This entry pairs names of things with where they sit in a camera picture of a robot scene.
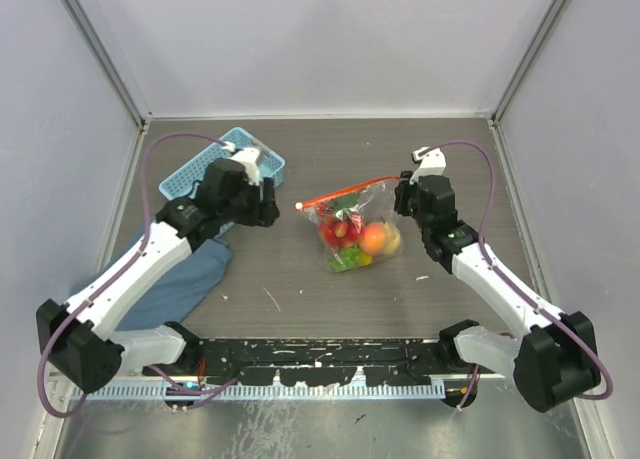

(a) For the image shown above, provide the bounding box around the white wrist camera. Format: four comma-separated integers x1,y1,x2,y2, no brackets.
410,147,446,184
222,141,263,186

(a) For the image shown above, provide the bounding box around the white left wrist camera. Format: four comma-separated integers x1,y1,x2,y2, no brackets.
222,141,263,186

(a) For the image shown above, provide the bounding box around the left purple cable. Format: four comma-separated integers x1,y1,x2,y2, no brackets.
37,132,246,419

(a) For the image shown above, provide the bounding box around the purple grape bunch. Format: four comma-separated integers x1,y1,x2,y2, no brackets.
315,202,334,220

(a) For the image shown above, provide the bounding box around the orange peach fruit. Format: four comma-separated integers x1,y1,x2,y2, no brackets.
359,222,388,256

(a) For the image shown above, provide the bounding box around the light blue plastic basket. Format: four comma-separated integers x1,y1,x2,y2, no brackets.
158,127,285,200

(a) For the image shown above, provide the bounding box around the green grape bunch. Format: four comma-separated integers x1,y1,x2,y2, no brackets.
328,245,373,273

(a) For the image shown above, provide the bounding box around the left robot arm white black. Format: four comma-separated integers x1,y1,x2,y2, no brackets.
36,147,279,393

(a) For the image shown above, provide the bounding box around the clear zip bag orange zipper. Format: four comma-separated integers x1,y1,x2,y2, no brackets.
295,175,404,273

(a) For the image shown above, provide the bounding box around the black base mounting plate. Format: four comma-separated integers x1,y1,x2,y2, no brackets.
159,338,474,387

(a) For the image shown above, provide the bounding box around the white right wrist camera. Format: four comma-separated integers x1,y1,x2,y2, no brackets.
410,147,446,184

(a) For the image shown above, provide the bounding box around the red strawberries pile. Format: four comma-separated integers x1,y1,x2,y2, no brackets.
318,215,363,250

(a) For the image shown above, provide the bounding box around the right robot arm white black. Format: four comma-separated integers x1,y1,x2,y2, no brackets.
394,171,603,412

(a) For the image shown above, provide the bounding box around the slotted cable duct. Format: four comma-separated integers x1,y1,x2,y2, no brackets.
88,377,446,402

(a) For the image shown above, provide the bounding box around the blue cloth towel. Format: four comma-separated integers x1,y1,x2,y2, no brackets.
69,223,235,333

